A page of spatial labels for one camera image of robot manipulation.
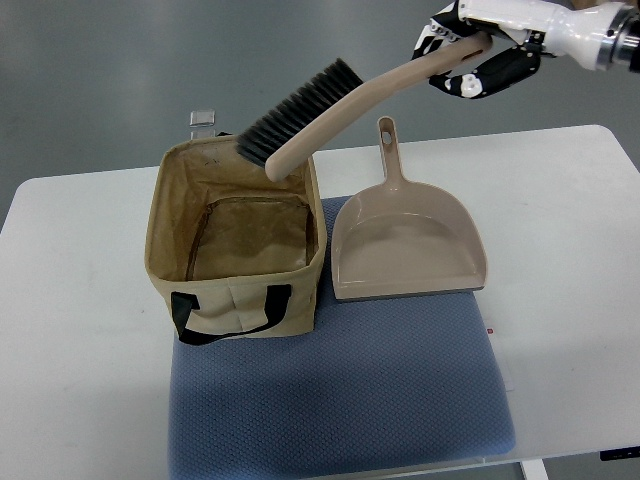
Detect wooden box corner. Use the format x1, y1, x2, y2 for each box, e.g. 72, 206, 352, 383
570, 0, 637, 10

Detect pink plastic dustpan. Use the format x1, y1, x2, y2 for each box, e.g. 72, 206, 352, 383
331, 117, 488, 300

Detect pink hand broom black bristles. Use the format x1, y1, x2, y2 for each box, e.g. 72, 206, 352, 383
237, 33, 492, 182

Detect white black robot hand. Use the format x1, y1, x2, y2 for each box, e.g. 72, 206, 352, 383
412, 1, 639, 99

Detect black table control panel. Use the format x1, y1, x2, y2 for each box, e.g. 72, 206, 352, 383
599, 446, 640, 461

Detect yellow fabric bag black handles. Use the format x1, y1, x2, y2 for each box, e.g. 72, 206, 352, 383
144, 136, 327, 345

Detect blue textured mat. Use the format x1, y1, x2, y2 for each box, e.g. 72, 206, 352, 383
167, 195, 517, 479

